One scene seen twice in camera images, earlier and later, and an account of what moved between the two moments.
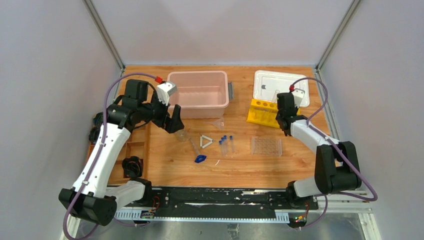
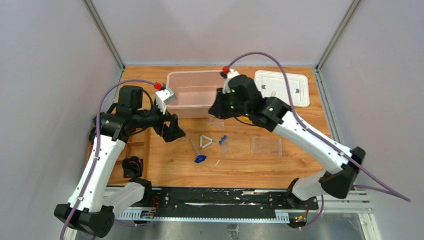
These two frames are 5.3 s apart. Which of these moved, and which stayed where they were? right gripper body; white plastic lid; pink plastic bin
Moved: right gripper body
Stayed: white plastic lid; pink plastic bin
